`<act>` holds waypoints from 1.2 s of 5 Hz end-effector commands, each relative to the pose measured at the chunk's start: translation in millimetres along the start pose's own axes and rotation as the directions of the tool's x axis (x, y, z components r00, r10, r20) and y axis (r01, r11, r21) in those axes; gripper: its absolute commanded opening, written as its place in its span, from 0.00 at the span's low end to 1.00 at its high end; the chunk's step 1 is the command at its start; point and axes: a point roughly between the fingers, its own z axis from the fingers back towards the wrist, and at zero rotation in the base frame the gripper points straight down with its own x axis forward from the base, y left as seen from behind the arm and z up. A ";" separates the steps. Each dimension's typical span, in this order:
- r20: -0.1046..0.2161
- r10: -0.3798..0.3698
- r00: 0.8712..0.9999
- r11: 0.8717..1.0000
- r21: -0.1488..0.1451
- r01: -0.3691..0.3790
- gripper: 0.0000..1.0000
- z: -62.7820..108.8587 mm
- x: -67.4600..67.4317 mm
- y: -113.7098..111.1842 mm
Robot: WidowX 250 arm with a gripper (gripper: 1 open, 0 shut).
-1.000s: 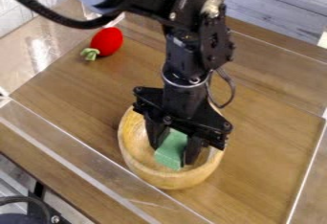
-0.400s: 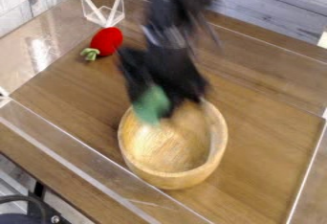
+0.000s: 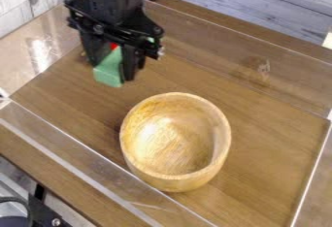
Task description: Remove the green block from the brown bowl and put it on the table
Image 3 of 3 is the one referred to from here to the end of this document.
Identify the green rectangular block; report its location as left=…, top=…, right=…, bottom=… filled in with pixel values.
left=94, top=47, right=123, bottom=87

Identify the black table clamp mount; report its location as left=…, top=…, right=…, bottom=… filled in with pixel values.
left=0, top=191, right=73, bottom=227

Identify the red plush radish toy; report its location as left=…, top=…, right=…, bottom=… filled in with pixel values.
left=109, top=43, right=118, bottom=50

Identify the brown wooden bowl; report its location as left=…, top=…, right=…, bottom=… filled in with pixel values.
left=119, top=92, right=232, bottom=192

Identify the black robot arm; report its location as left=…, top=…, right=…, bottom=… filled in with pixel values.
left=64, top=0, right=165, bottom=87

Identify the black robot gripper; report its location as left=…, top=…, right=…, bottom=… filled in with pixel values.
left=64, top=0, right=165, bottom=81

